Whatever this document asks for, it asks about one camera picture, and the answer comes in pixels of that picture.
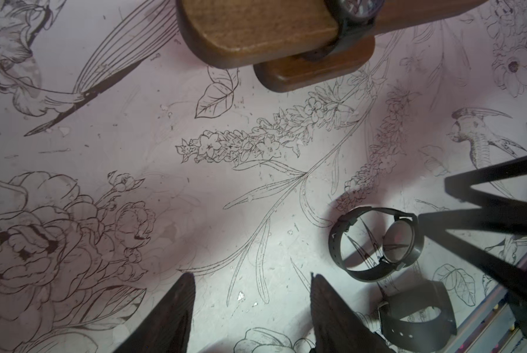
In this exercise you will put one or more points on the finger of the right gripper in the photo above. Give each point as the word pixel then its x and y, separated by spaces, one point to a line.
pixel 459 186
pixel 437 226

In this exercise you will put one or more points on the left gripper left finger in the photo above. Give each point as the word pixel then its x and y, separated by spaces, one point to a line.
pixel 168 326

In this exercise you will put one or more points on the wooden watch stand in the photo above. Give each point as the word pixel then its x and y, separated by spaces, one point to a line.
pixel 271 36

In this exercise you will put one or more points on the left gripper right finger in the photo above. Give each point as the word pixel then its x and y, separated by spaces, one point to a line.
pixel 336 326

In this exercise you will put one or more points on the black watch with dial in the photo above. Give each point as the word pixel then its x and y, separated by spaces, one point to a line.
pixel 354 20

